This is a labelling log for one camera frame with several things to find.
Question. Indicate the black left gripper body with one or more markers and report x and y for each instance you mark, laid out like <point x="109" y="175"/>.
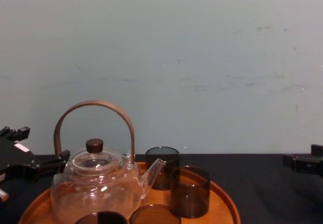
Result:
<point x="17" y="161"/>

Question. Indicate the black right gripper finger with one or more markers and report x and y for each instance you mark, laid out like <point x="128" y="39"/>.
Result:
<point x="317" y="150"/>
<point x="302" y="164"/>

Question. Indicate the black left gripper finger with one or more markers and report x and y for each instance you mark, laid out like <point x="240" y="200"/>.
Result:
<point x="50" y="164"/>
<point x="19" y="134"/>

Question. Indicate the round wooden tray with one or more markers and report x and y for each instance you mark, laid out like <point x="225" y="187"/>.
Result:
<point x="157" y="196"/>

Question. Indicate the glass lid with wooden knob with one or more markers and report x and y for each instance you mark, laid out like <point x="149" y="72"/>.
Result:
<point x="94" y="145"/>

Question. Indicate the black table cloth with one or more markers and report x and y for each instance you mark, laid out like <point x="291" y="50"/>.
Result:
<point x="265" y="196"/>

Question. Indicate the smoky brown glass cup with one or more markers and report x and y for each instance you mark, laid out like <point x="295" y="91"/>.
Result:
<point x="154" y="216"/>
<point x="165" y="168"/>
<point x="190" y="196"/>
<point x="88" y="220"/>

